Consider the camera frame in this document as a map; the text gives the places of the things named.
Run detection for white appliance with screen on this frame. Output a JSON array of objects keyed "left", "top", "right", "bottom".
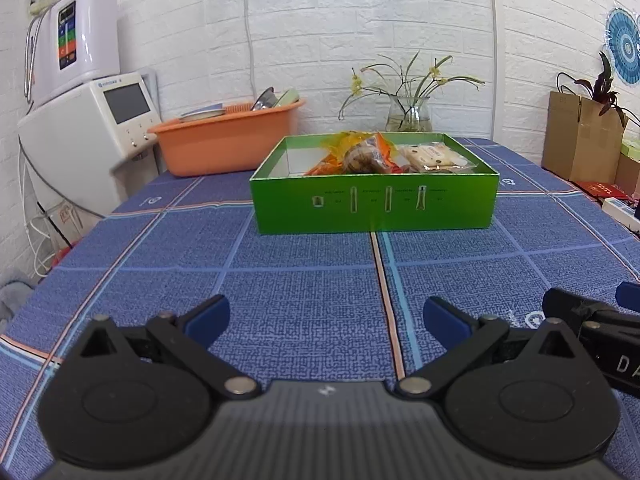
[{"left": 17, "top": 72, "right": 161, "bottom": 216}]

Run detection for white power strip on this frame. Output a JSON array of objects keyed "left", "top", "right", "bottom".
[{"left": 602, "top": 197, "right": 640, "bottom": 234}]

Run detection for green cardboard box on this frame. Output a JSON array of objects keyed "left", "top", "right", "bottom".
[{"left": 250, "top": 132, "right": 501, "bottom": 236}]

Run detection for small brown cardboard box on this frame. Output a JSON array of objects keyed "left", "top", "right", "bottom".
[{"left": 614, "top": 152, "right": 640, "bottom": 196}]

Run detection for flat red book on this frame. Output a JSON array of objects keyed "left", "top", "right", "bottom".
[{"left": 575, "top": 180, "right": 633, "bottom": 204}]

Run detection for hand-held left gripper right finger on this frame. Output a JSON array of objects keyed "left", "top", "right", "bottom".
[{"left": 392, "top": 296, "right": 581, "bottom": 401}]

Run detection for blue checked tablecloth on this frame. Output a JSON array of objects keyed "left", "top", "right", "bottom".
[{"left": 0, "top": 137, "right": 640, "bottom": 480}]

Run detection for white wall pipe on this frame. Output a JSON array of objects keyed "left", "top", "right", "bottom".
[
  {"left": 241, "top": 0, "right": 257, "bottom": 87},
  {"left": 486, "top": 0, "right": 500, "bottom": 139}
]

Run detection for dark purple leaf plant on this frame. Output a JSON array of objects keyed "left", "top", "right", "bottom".
[{"left": 556, "top": 51, "right": 640, "bottom": 126}]

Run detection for metal bowl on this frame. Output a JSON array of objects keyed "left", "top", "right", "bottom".
[{"left": 250, "top": 87, "right": 279, "bottom": 111}]

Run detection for grey cloth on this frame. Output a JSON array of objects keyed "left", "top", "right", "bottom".
[{"left": 0, "top": 280, "right": 37, "bottom": 327}]

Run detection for yellow flowering plant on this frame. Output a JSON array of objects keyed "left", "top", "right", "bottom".
[{"left": 339, "top": 51, "right": 486, "bottom": 121}]

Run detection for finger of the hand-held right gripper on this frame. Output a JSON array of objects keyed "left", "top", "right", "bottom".
[
  {"left": 616, "top": 282, "right": 640, "bottom": 313},
  {"left": 542, "top": 287, "right": 623, "bottom": 333}
]

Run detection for metal purifier hose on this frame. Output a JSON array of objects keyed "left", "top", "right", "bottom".
[{"left": 24, "top": 17, "right": 43, "bottom": 108}]

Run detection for white water purifier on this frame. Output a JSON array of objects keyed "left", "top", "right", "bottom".
[{"left": 27, "top": 0, "right": 121, "bottom": 108}]

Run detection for orange plastic basin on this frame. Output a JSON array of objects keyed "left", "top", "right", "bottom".
[{"left": 148, "top": 99, "right": 307, "bottom": 178}]

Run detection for orange snack packet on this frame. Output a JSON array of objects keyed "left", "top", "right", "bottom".
[{"left": 304, "top": 152, "right": 348, "bottom": 177}]

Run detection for large blue paper fan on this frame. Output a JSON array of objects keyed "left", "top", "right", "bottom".
[{"left": 602, "top": 7, "right": 640, "bottom": 86}]

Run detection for yellow twist snack packet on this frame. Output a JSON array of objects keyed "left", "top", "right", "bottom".
[{"left": 320, "top": 131, "right": 368, "bottom": 154}]

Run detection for clear brown snack packet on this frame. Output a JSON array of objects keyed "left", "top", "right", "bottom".
[{"left": 342, "top": 139, "right": 398, "bottom": 175}]

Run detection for clear pale biscuit packet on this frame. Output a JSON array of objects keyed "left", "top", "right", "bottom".
[{"left": 397, "top": 144, "right": 476, "bottom": 175}]

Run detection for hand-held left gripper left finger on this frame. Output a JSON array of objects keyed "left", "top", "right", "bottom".
[{"left": 80, "top": 294, "right": 261, "bottom": 401}]

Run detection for glass vase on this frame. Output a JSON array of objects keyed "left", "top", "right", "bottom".
[{"left": 386, "top": 96, "right": 433, "bottom": 133}]

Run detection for brown paper bag with plant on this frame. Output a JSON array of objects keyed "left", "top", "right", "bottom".
[{"left": 541, "top": 91, "right": 628, "bottom": 183}]

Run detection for white appliance cables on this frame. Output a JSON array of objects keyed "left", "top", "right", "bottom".
[{"left": 19, "top": 135, "right": 83, "bottom": 281}]

